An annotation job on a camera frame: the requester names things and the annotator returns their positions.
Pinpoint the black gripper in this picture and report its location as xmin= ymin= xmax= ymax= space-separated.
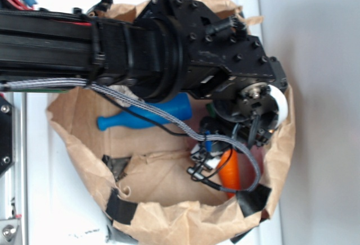
xmin=207 ymin=83 xmax=289 ymax=147

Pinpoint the orange toy carrot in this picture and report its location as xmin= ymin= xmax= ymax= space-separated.
xmin=218 ymin=148 xmax=241 ymax=190

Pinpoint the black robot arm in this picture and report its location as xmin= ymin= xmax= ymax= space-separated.
xmin=1 ymin=0 xmax=289 ymax=146

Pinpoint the blue plastic toy bottle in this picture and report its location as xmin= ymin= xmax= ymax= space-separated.
xmin=97 ymin=93 xmax=192 ymax=131

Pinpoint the brown paper bag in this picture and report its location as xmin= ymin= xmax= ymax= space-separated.
xmin=46 ymin=0 xmax=296 ymax=245

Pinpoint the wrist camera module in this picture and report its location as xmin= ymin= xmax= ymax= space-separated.
xmin=187 ymin=140 xmax=229 ymax=182

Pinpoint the thin black wire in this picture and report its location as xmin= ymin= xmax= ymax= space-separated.
xmin=95 ymin=87 xmax=234 ymax=184

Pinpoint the grey braided cable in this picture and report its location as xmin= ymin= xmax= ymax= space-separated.
xmin=0 ymin=78 xmax=262 ymax=193

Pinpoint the aluminium frame rail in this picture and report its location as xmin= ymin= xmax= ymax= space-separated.
xmin=1 ymin=92 xmax=28 ymax=244

